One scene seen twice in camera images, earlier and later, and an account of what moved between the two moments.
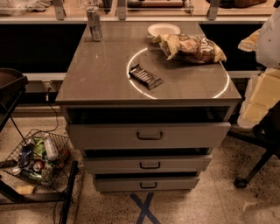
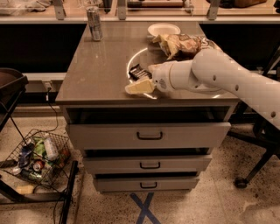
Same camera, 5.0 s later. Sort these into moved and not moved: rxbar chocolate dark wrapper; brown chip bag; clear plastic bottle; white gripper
Moved: white gripper
Not moved: clear plastic bottle; rxbar chocolate dark wrapper; brown chip bag
